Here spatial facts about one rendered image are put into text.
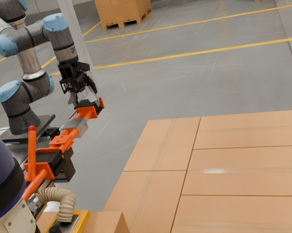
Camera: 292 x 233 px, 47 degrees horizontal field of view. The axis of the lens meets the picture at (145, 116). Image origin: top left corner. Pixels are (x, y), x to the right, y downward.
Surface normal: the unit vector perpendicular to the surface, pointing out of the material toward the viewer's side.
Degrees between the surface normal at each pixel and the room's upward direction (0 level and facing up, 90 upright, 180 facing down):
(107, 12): 90
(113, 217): 0
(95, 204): 0
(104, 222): 0
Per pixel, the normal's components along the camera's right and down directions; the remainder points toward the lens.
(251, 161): -0.23, -0.86
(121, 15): -0.24, 0.50
